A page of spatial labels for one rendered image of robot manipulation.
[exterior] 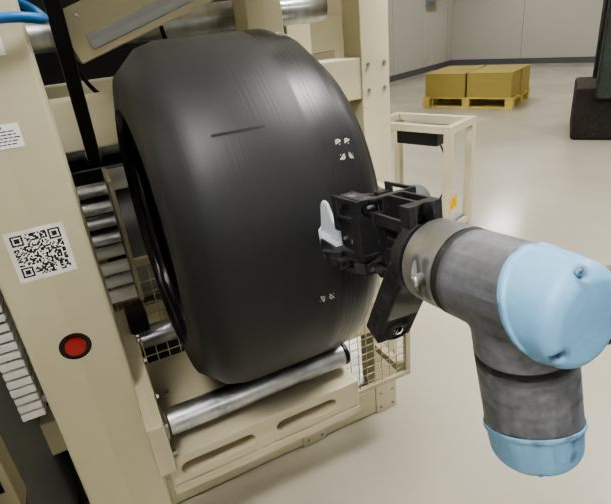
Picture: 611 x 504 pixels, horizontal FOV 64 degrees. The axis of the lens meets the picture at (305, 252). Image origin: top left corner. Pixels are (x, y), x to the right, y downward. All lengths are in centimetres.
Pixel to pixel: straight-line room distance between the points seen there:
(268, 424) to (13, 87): 63
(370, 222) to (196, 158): 23
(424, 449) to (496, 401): 160
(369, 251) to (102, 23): 79
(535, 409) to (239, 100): 47
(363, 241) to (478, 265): 15
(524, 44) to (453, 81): 533
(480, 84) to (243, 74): 736
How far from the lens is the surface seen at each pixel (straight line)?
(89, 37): 112
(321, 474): 194
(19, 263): 78
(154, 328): 110
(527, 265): 35
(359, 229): 48
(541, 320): 34
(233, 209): 59
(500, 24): 1344
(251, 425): 89
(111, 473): 100
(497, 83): 790
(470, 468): 197
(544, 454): 44
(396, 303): 50
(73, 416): 91
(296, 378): 90
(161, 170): 63
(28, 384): 89
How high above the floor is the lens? 148
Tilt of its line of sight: 25 degrees down
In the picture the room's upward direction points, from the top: 6 degrees counter-clockwise
